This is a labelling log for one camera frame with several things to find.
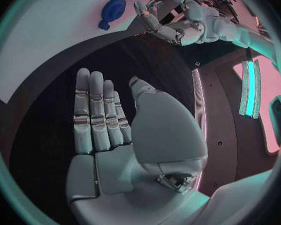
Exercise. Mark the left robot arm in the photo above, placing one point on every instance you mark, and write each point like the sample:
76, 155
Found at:
239, 33

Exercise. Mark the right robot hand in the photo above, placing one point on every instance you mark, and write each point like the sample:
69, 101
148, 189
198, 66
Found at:
159, 127

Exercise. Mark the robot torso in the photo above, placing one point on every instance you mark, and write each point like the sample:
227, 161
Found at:
227, 127

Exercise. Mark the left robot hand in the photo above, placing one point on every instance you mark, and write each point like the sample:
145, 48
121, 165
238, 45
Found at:
178, 30

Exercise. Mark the white task board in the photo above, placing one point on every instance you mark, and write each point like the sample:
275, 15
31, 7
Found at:
49, 41

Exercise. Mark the blue gear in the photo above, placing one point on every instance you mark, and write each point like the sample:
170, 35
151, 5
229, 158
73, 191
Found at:
114, 9

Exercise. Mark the glowing light bar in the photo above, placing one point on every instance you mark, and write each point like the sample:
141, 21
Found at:
250, 90

